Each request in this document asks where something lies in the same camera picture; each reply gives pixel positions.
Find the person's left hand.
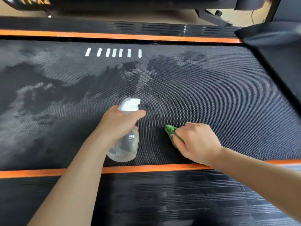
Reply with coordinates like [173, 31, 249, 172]
[94, 105, 146, 145]

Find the person's right hand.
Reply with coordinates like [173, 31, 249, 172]
[173, 122, 224, 166]

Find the clear spray bottle white trigger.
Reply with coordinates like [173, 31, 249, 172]
[107, 97, 141, 163]

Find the green cloth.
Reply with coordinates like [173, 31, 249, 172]
[165, 124, 185, 150]

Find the black orange-striped treadmill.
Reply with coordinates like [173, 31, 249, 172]
[0, 0, 301, 226]
[0, 0, 267, 27]

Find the person's right forearm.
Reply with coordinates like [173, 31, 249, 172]
[211, 148, 301, 224]

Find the person's left forearm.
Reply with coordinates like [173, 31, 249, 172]
[27, 132, 111, 226]

